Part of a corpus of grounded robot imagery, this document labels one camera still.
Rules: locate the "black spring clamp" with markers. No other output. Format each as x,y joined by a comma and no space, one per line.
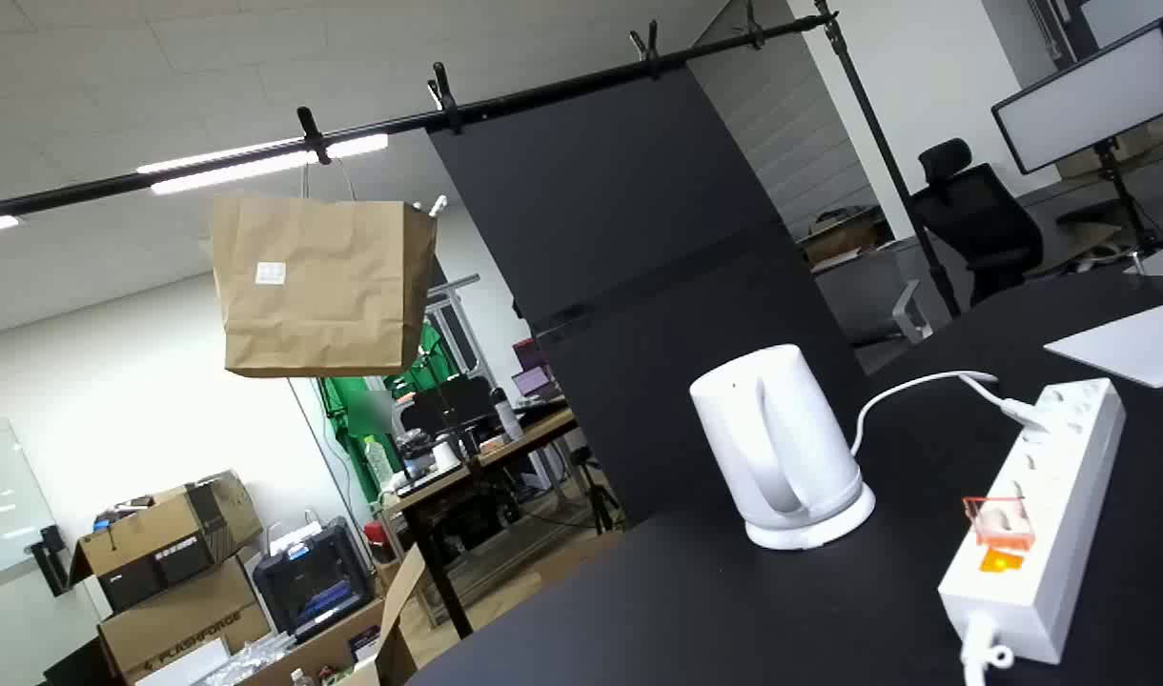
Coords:
646,47
444,92
309,134

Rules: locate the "black office chair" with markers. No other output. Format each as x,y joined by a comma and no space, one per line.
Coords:
975,222

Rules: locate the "clear acrylic stand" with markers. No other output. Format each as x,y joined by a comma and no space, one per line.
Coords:
911,308

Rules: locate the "green cloth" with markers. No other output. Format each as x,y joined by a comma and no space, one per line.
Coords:
353,432

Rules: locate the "cardboard box with flap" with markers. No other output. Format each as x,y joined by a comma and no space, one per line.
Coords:
353,640

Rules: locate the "large white screen panel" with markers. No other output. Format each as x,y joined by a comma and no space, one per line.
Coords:
1087,100

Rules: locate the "black box appliance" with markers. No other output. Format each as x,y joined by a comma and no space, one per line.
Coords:
309,580

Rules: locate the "wooden top desk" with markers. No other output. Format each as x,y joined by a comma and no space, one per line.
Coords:
478,462

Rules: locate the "large open cardboard box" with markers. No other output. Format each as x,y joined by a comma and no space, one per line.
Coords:
160,537

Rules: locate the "black backdrop crossbar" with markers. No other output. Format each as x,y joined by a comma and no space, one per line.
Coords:
95,186

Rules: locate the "black backdrop stand pole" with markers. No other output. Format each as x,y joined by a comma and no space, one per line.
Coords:
880,137

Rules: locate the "white electric kettle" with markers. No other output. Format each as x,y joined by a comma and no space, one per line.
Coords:
782,442

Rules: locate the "glass wall board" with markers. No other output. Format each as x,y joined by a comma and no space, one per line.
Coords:
3,500

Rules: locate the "white power strip adapter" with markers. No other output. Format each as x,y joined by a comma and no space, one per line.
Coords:
1050,509

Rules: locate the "black backdrop cloth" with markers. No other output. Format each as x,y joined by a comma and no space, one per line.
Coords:
632,254

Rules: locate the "flat white board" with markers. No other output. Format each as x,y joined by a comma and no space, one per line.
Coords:
1138,343

